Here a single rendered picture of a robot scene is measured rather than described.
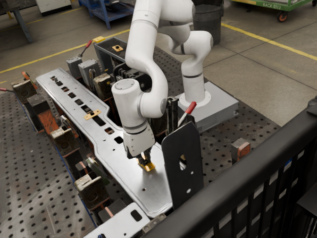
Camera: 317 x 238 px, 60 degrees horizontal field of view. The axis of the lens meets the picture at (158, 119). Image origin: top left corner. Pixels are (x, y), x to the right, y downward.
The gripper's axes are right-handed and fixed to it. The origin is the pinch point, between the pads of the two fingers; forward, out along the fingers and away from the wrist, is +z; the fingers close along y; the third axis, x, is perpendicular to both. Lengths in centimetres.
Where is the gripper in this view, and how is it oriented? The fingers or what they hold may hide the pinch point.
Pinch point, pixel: (144, 158)
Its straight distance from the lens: 101.7
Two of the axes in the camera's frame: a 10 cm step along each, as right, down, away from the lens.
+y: -7.9, 4.7, -4.0
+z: 1.6, 7.8, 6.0
